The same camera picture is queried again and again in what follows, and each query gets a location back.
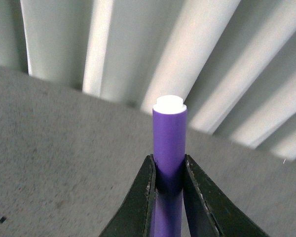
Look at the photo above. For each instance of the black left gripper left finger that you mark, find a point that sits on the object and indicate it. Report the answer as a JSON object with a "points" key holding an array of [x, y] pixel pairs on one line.
{"points": [[134, 217]]}

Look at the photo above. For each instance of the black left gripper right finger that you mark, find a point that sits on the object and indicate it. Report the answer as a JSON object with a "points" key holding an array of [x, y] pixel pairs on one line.
{"points": [[209, 212]]}

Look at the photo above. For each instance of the purple marker pen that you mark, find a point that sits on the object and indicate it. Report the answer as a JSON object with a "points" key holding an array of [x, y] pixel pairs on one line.
{"points": [[169, 133]]}

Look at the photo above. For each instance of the white pleated curtain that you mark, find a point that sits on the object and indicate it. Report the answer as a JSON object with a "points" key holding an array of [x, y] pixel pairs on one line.
{"points": [[232, 61]]}

